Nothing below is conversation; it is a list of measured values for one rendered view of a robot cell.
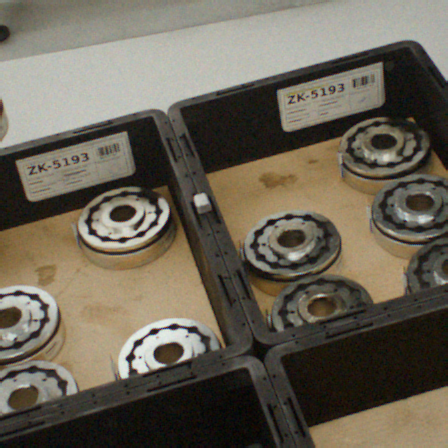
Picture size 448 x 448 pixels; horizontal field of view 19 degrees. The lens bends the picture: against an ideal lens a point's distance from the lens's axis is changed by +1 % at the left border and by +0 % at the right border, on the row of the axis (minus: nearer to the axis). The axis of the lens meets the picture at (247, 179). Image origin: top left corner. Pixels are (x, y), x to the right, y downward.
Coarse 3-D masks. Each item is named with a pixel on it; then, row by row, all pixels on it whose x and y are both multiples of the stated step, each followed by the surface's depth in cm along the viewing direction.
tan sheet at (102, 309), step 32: (160, 192) 155; (32, 224) 154; (64, 224) 153; (0, 256) 150; (32, 256) 149; (64, 256) 149; (192, 256) 146; (0, 288) 146; (64, 288) 145; (96, 288) 144; (128, 288) 143; (160, 288) 143; (192, 288) 142; (64, 320) 141; (96, 320) 140; (128, 320) 140; (160, 320) 139; (64, 352) 137; (96, 352) 137; (96, 384) 133
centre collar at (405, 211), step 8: (408, 192) 144; (416, 192) 143; (424, 192) 143; (432, 192) 143; (400, 200) 143; (408, 200) 143; (432, 200) 143; (440, 200) 142; (400, 208) 142; (408, 208) 142; (432, 208) 141; (440, 208) 141; (408, 216) 141; (416, 216) 141; (424, 216) 140; (432, 216) 141
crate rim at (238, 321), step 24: (120, 120) 150; (144, 120) 150; (168, 120) 149; (24, 144) 149; (48, 144) 148; (168, 144) 147; (192, 192) 138; (192, 216) 135; (216, 264) 130; (240, 312) 124; (240, 336) 122; (192, 360) 120; (216, 360) 120; (120, 384) 119; (144, 384) 119; (24, 408) 119; (48, 408) 118
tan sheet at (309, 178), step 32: (288, 160) 156; (320, 160) 156; (224, 192) 153; (256, 192) 153; (288, 192) 152; (320, 192) 151; (352, 192) 150; (352, 224) 146; (352, 256) 143; (384, 256) 142; (256, 288) 141; (384, 288) 138
